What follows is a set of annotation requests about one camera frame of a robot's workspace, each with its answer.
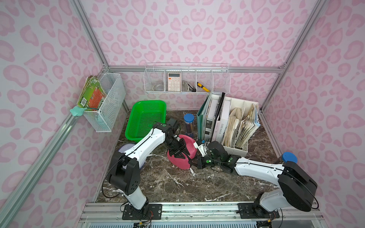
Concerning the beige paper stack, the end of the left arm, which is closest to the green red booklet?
the end of the left arm

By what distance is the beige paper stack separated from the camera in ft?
2.87

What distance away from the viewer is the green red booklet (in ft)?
2.22

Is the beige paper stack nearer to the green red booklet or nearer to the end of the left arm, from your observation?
the end of the left arm

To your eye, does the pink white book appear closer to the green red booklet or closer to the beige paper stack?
the beige paper stack

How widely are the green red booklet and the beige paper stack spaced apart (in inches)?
28.3

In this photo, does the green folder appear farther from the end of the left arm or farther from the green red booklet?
the green red booklet

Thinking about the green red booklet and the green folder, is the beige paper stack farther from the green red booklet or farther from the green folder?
the green red booklet

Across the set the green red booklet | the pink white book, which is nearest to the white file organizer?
the pink white book

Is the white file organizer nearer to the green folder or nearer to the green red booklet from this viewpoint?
the green folder
